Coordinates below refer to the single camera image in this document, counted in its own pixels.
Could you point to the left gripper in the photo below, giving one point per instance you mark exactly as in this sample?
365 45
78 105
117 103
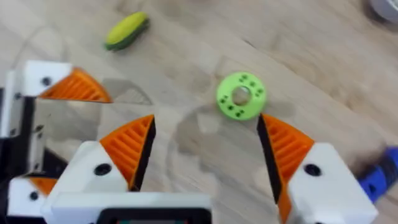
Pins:
18 146

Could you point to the blue electric screwdriver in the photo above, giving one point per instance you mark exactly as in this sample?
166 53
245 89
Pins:
377 177

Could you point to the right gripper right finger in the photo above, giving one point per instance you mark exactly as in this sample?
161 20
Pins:
326 186

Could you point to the green disc with holes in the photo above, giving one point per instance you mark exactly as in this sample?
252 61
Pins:
227 96

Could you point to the yellow green corn toy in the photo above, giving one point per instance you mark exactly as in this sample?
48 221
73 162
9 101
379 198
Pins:
127 31

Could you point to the grey round bucket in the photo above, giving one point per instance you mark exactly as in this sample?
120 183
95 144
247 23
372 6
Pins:
387 9

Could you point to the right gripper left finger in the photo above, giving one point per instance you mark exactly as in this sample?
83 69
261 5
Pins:
93 161

